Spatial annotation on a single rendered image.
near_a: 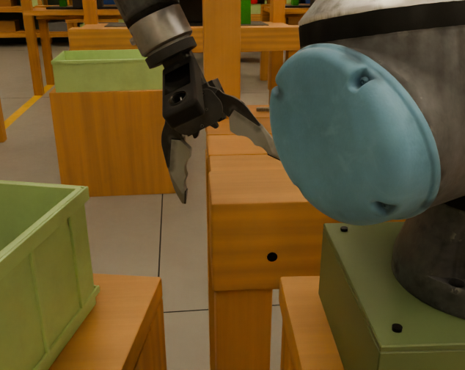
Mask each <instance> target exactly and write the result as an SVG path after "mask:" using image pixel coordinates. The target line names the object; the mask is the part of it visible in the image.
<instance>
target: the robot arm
mask: <svg viewBox="0 0 465 370"><path fill-rule="evenodd" d="M114 3H115V4H116V6H117V9H118V10H119V12H120V14H121V16H122V19H123V20H124V22H125V24H126V26H127V27H128V29H129V31H130V33H131V35H132V36H133V37H132V38H131V39H130V43H131V45H133V46H134V45H136V46H137V48H138V49H139V52H140V54H141V55H142V56H143V57H147V58H146V59H145V61H146V63H147V65H148V67H149V69H152V68H156V67H158V66H160V65H163V66H164V69H163V90H162V116H163V118H164V119H165V124H164V128H163V131H162V135H161V145H162V149H163V152H164V158H165V161H166V166H167V168H168V170H169V175H170V178H171V181H172V185H173V187H174V189H175V192H176V194H177V196H178V197H179V199H180V201H181V203H183V204H186V199H187V193H188V188H187V186H186V178H187V176H188V171H187V169H186V165H187V161H188V159H189V158H190V157H191V150H192V148H191V146H190V145H189V144H188V143H187V142H186V136H182V134H184V135H188V137H189V136H191V135H193V138H197V137H198V136H199V131H200V130H202V129H204V128H207V127H208V126H211V127H213V128H218V127H219V124H218V122H220V121H222V120H224V119H225V118H226V116H228V118H229V123H230V131H231V132H232V133H234V134H236V135H238V136H245V137H248V138H249V139H250V140H251V141H252V142H253V143H254V145H256V146H260V147H261V148H263V149H264V150H265V151H266V153H267V155H269V156H271V157H273V158H275V159H278V160H280V161H281V163H282V166H283V167H284V169H285V171H286V173H287V174H288V177H289V178H290V180H291V181H292V182H293V184H294V185H295V186H297V187H298V188H299V190H300V191H301V193H302V195H303V196H304V198H305V199H306V200H307V201H308V202H309V203H311V204H312V205H313V206H314V207H315V208H316V209H317V210H319V211H320V212H322V213H323V214H325V215H326V216H328V217H331V218H332V219H334V220H337V221H339V222H343V223H346V224H350V225H375V224H378V223H381V222H386V221H389V220H406V221H405V222H404V224H403V227H402V228H401V230H400V232H399V234H398V236H397V238H396V240H395V243H394V247H393V254H392V271H393V274H394V276H395V278H396V279H397V281H398V282H399V284H400V285H402V287H404V289H405V290H407V291H408V292H409V293H410V294H412V295H413V296H414V297H416V298H417V299H419V300H420V301H422V302H424V303H425V304H427V305H429V306H431V307H433V308H435V309H437V310H439V311H442V312H444V313H448V314H449V315H452V316H456V317H458V318H461V319H465V0H315V2H314V3H313V4H312V6H311V7H310V8H309V9H308V11H307V12H306V13H305V14H304V16H303V17H302V18H301V20H300V21H299V41H300V50H298V51H297V52H296V53H295V54H294V55H293V56H291V57H290V58H289V59H287V60H286V62H285V63H284V64H283V65H282V67H281V68H280V69H279V71H278V73H277V75H276V78H275V81H276V83H277V85H278V86H275V87H274V88H273V89H272V90H271V97H270V106H269V113H270V124H271V132H272V136H273V137H272V136H271V135H270V134H269V133H268V132H267V130H266V129H265V128H264V126H263V125H262V124H261V123H259V122H258V120H257V119H256V117H255V116H254V115H253V114H252V112H251V111H250V109H249V108H248V106H247V105H246V104H245V103H244V102H243V101H241V100H240V99H239V98H236V97H235V96H233V95H228V94H225V92H224V90H223V88H222V86H221V84H220V82H219V80H218V78H217V79H214V80H210V81H208V82H206V80H205V77H204V76H203V74H202V71H201V69H200V67H199V65H198V63H197V61H196V59H195V57H194V55H193V53H192V49H193V48H195V47H196V46H197V44H196V42H195V40H194V37H193V36H191V37H190V35H191V33H192V32H193V31H192V29H191V27H190V25H189V23H188V21H187V18H186V16H185V14H184V12H183V10H182V8H181V6H180V5H179V3H178V1H177V0H114Z"/></svg>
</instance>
